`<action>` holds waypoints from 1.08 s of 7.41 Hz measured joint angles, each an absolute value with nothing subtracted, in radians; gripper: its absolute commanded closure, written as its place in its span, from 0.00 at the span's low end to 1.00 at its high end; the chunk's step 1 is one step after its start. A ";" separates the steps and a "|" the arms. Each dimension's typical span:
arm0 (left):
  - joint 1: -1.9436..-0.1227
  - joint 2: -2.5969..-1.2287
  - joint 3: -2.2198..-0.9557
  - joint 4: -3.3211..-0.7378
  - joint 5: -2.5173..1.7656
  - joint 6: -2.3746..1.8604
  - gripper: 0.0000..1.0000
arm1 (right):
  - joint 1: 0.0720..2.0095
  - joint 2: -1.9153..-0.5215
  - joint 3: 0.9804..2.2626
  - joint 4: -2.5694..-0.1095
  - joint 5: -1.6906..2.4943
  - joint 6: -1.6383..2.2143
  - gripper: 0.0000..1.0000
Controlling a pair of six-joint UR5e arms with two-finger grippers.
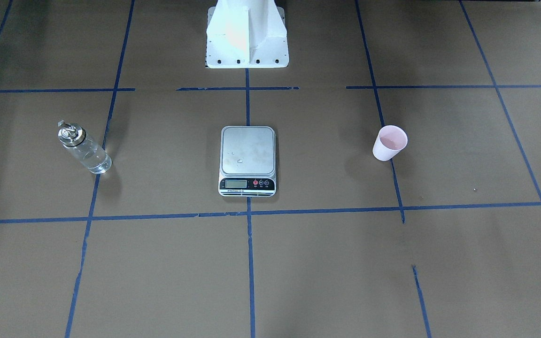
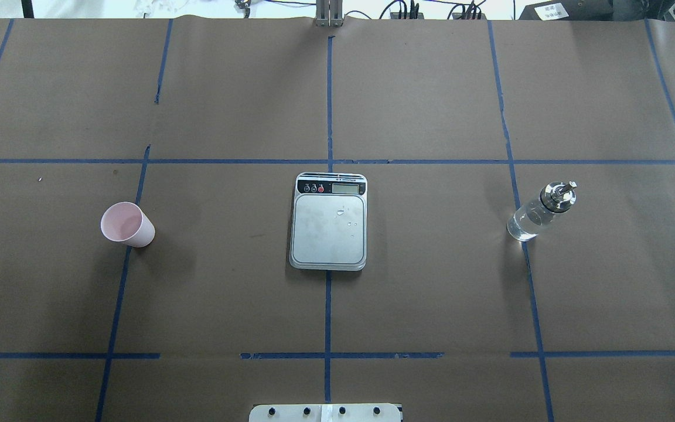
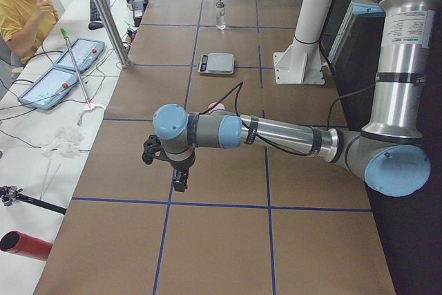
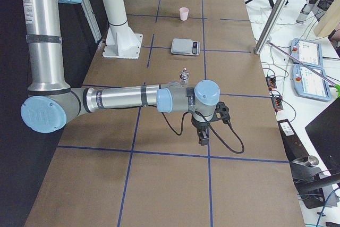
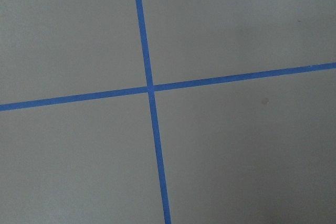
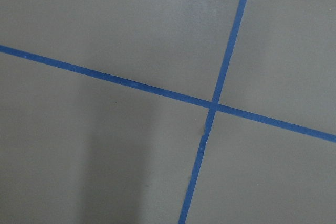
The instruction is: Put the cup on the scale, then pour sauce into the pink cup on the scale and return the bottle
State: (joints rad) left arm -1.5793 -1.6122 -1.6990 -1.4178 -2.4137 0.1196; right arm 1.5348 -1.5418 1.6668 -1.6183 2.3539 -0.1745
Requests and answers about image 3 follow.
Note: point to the lower blue teach pendant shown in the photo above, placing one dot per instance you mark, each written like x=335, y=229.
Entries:
x=47, y=91

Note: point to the white plastic hook piece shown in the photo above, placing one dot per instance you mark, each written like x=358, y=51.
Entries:
x=90, y=110

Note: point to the clear glass sauce bottle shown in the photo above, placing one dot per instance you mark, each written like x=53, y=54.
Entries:
x=220, y=15

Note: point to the white mounting pillar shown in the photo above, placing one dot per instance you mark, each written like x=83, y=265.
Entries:
x=301, y=62

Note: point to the silver digital kitchen scale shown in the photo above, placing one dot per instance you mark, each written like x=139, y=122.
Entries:
x=216, y=64

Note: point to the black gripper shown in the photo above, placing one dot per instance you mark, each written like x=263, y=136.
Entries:
x=181, y=165

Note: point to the pink plastic cup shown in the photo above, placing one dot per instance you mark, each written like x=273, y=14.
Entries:
x=216, y=106

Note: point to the blue teach pendant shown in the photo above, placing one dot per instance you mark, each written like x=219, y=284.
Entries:
x=47, y=91
x=85, y=51

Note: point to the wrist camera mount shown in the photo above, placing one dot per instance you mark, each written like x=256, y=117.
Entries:
x=152, y=149

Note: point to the white tweezers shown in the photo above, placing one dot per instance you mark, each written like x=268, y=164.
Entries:
x=51, y=171

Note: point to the upper blue teach pendant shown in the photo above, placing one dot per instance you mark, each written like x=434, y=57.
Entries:
x=85, y=51

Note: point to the metal rod green tip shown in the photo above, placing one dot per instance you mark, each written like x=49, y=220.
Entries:
x=70, y=51

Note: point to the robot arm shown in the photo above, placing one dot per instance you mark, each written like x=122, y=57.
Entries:
x=385, y=153

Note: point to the aluminium frame post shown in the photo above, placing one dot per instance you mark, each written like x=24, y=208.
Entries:
x=112, y=32

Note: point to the crumpled white tissue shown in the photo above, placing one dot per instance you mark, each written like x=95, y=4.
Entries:
x=66, y=141

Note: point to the black tripod leg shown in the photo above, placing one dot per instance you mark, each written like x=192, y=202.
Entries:
x=10, y=195

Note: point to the black computer mouse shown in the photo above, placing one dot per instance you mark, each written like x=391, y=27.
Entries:
x=94, y=25

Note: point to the red cylinder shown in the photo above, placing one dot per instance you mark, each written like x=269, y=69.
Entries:
x=15, y=242

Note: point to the person in yellow shirt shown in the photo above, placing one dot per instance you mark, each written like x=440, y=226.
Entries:
x=25, y=24

